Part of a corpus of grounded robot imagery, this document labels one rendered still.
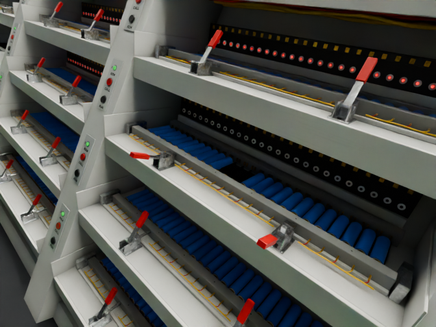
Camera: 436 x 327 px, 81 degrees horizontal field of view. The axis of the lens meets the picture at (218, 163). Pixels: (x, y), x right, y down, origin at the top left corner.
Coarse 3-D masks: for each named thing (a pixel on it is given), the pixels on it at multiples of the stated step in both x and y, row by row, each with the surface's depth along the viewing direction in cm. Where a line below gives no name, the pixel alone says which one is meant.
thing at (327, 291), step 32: (128, 128) 60; (128, 160) 54; (160, 192) 49; (192, 192) 44; (224, 224) 39; (256, 224) 39; (256, 256) 37; (288, 256) 35; (416, 256) 38; (288, 288) 34; (320, 288) 31; (352, 288) 32; (416, 288) 30; (352, 320) 29; (384, 320) 28; (416, 320) 25
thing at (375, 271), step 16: (144, 128) 60; (160, 144) 54; (176, 160) 52; (192, 160) 50; (208, 176) 47; (224, 176) 46; (240, 192) 43; (256, 208) 42; (272, 208) 40; (304, 224) 37; (320, 240) 36; (336, 240) 35; (320, 256) 34; (336, 256) 35; (352, 256) 33; (368, 256) 34; (368, 272) 33; (384, 272) 31
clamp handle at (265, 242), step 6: (282, 228) 35; (270, 234) 33; (276, 234) 34; (282, 234) 35; (258, 240) 30; (264, 240) 30; (270, 240) 31; (276, 240) 32; (264, 246) 30; (270, 246) 31
